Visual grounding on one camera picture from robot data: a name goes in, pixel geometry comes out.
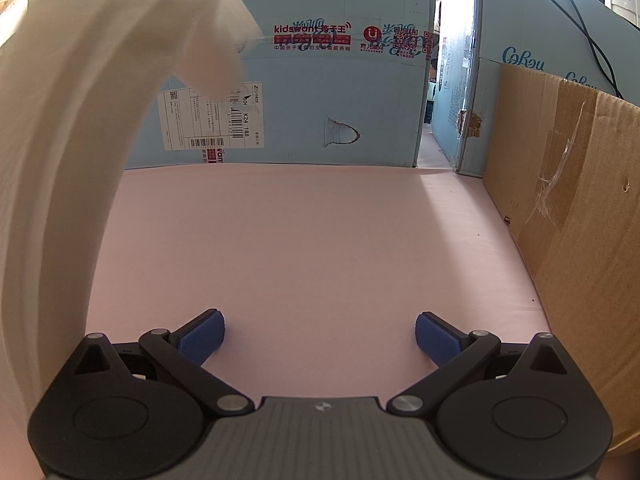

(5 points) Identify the open brown cardboard box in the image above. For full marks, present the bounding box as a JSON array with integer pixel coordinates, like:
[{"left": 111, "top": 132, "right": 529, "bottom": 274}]
[{"left": 482, "top": 62, "right": 640, "bottom": 461}]

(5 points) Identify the black hanging cable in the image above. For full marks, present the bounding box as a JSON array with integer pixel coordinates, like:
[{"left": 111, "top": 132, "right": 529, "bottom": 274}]
[{"left": 559, "top": 0, "right": 624, "bottom": 99}]

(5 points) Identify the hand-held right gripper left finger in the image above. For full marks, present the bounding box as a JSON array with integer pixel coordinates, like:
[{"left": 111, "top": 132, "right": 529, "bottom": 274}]
[{"left": 75, "top": 308, "right": 253, "bottom": 416}]

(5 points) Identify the narrow light blue cardboard box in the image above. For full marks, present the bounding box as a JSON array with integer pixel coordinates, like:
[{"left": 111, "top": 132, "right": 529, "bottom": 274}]
[{"left": 430, "top": 0, "right": 640, "bottom": 178}]

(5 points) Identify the large light blue cardboard box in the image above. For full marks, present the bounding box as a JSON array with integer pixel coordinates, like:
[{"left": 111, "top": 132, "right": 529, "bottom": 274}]
[{"left": 122, "top": 0, "right": 438, "bottom": 170}]

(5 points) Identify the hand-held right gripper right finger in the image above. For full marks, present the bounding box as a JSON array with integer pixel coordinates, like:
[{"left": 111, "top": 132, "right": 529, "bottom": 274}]
[{"left": 389, "top": 311, "right": 568, "bottom": 416}]

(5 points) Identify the white cloth towel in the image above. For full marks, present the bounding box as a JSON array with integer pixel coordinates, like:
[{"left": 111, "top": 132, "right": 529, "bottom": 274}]
[{"left": 0, "top": 0, "right": 261, "bottom": 480}]

